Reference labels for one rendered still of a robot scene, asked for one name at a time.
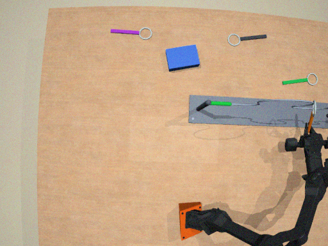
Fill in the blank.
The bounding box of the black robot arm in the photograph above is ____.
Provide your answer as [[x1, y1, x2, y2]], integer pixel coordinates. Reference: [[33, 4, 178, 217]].
[[185, 133, 328, 246]]

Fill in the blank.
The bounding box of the white ring with dark grey handle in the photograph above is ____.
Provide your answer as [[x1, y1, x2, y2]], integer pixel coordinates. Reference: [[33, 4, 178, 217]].
[[227, 33, 267, 46]]

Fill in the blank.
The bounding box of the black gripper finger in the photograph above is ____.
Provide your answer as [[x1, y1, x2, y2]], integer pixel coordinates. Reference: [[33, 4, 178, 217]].
[[309, 126, 318, 134], [300, 123, 308, 139]]

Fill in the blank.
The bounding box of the orange bar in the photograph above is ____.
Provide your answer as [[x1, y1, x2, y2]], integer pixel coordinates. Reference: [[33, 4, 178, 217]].
[[308, 101, 316, 133]]

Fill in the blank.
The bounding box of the grey ring with purple handle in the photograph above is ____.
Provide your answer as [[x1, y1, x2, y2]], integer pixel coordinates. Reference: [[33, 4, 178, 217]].
[[110, 27, 152, 40]]

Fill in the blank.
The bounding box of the blue rectangular block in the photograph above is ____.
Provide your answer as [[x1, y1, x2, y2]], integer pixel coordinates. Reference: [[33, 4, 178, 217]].
[[165, 45, 200, 72]]

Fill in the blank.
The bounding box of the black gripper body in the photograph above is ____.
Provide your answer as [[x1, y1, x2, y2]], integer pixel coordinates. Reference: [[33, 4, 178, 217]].
[[285, 137, 328, 162]]

